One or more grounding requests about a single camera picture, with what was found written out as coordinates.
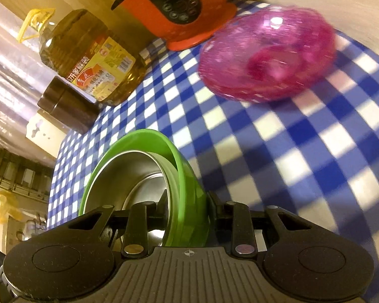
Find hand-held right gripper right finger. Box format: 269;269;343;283
207;192;316;257

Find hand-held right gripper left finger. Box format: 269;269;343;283
58;192;174;258

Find green steel-lined bowl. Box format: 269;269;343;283
78;129;210;247

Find blue checkered tablecloth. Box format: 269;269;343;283
46;0;379;269

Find pink textured bowl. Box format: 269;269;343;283
198;6;337;103

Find cream wooden chair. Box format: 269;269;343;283
25;114;68;160

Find brown cylindrical canister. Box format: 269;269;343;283
37;76;100;135

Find dark wooden shelf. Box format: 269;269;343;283
0;142;54;204

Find yellow plastic bag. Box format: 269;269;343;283
0;189;23;225

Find cooking oil bottle yellow cap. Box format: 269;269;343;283
17;8;146;107

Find red electric rice cooker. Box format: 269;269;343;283
108;0;237;51

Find sheer lilac curtain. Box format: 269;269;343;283
0;0;70;168

